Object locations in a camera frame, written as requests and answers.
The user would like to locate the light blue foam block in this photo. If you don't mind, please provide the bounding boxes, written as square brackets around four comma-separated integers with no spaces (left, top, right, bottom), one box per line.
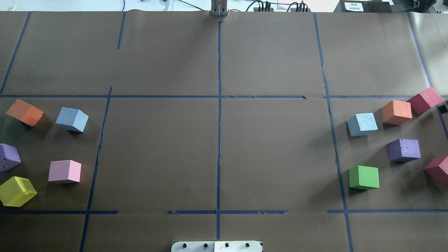
[346,113,378,137]

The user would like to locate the green foam block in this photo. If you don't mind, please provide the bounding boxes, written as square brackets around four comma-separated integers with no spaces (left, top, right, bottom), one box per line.
[348,165,380,190]

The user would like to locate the pink foam block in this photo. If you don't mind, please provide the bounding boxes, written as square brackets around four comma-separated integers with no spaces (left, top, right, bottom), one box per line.
[48,160,82,184]

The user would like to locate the black box with label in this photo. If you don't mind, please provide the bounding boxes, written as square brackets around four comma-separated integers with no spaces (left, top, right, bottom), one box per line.
[333,0,392,13]

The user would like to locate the orange foam block right side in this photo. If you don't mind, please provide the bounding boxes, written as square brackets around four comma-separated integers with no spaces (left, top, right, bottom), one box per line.
[382,99,413,125]

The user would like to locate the orange foam block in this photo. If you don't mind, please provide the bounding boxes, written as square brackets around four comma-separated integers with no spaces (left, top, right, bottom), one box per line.
[382,99,413,125]
[6,99,44,127]

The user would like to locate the purple foam block right side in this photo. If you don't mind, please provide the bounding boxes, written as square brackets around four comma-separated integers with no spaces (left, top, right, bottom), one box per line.
[387,138,421,163]

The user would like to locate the purple foam block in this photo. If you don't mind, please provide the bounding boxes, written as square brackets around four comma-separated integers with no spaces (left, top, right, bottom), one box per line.
[0,143,21,173]
[387,138,421,163]

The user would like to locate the orange foam block left side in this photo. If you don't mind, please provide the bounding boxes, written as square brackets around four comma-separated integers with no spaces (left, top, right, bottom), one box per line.
[6,99,44,127]

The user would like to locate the purple foam block left side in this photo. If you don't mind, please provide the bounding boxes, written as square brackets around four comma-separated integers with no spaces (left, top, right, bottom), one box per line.
[0,143,21,173]

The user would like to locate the yellow foam block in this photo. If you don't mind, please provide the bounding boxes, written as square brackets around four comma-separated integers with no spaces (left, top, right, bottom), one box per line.
[0,176,37,207]

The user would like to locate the dark red foam block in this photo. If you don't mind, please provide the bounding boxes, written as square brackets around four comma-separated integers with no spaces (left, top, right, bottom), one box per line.
[424,156,448,184]

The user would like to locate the aluminium camera post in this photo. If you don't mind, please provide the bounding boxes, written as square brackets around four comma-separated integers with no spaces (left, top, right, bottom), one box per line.
[210,0,229,16]

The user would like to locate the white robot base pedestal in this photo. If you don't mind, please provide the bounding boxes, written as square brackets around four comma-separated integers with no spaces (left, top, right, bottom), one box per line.
[171,240,264,252]

